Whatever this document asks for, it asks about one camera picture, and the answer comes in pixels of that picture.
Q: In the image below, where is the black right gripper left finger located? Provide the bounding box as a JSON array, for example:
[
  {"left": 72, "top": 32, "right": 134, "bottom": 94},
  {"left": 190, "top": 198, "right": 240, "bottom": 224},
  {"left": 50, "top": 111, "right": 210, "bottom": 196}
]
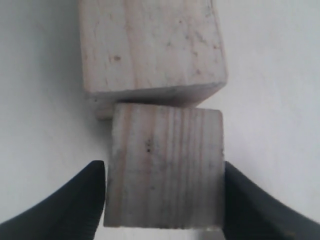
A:
[{"left": 0, "top": 160, "right": 105, "bottom": 240}]

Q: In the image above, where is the third largest wooden cube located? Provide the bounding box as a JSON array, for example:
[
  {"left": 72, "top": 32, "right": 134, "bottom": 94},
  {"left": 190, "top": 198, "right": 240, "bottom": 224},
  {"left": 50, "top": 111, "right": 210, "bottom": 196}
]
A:
[{"left": 104, "top": 103, "right": 225, "bottom": 229}]

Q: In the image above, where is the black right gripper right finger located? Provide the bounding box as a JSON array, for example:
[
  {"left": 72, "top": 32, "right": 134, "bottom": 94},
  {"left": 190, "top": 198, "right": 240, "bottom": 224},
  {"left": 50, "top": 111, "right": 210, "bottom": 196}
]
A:
[{"left": 222, "top": 162, "right": 320, "bottom": 240}]

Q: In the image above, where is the second largest wooden cube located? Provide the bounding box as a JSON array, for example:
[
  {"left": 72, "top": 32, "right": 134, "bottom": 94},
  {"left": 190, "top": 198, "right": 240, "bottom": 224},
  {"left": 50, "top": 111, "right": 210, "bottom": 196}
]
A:
[{"left": 78, "top": 0, "right": 228, "bottom": 120}]

